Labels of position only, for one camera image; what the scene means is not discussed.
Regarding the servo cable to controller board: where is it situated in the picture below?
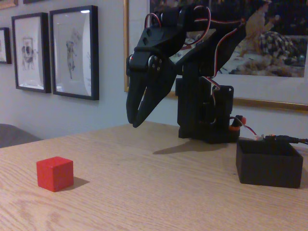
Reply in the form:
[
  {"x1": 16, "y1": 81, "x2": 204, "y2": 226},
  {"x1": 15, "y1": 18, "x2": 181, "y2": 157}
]
[{"x1": 230, "y1": 116, "x2": 257, "y2": 138}]

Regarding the gold picture frame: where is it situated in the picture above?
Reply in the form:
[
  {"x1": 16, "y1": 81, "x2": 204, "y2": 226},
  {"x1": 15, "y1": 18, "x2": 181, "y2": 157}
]
[{"x1": 0, "y1": 0, "x2": 19, "y2": 10}]

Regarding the small black framed picture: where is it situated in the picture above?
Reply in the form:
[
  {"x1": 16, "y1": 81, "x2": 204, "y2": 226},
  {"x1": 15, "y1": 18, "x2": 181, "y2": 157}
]
[{"x1": 0, "y1": 27, "x2": 12, "y2": 64}]

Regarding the large gold framed painting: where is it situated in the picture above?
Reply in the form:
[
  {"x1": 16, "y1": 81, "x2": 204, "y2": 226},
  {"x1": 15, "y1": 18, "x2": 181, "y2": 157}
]
[{"x1": 123, "y1": 0, "x2": 308, "y2": 113}]

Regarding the red cube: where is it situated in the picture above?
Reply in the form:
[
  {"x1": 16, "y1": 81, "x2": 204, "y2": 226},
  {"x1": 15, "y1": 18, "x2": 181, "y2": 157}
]
[{"x1": 36, "y1": 156, "x2": 74, "y2": 193}]

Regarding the controller board with connectors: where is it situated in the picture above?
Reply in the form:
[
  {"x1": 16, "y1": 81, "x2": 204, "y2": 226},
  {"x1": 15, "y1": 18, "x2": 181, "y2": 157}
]
[{"x1": 251, "y1": 133, "x2": 277, "y2": 142}]

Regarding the long red white servo cable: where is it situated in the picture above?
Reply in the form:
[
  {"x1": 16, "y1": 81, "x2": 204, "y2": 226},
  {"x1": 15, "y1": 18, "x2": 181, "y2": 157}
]
[{"x1": 192, "y1": 5, "x2": 246, "y2": 92}]

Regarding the black framed figure drawing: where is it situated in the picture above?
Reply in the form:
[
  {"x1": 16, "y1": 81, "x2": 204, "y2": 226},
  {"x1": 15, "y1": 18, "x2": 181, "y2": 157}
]
[{"x1": 49, "y1": 5, "x2": 100, "y2": 101}]

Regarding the black framed dog drawing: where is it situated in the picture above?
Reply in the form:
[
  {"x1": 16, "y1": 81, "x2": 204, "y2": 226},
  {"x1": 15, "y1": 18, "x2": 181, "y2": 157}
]
[{"x1": 11, "y1": 12, "x2": 52, "y2": 94}]

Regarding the black box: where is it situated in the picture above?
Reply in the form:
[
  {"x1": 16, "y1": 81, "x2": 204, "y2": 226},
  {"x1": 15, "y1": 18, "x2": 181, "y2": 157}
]
[{"x1": 235, "y1": 139, "x2": 304, "y2": 189}]

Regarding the black orange table clamp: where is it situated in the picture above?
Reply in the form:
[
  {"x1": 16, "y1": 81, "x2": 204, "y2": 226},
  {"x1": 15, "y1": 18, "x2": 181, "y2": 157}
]
[{"x1": 228, "y1": 115, "x2": 247, "y2": 132}]

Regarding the short looped servo cable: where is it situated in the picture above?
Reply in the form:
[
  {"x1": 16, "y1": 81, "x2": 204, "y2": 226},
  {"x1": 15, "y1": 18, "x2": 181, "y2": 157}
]
[{"x1": 145, "y1": 13, "x2": 162, "y2": 31}]

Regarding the black power cable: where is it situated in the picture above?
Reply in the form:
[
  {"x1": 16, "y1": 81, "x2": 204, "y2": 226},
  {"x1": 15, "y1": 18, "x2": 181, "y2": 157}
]
[{"x1": 276, "y1": 135, "x2": 308, "y2": 145}]

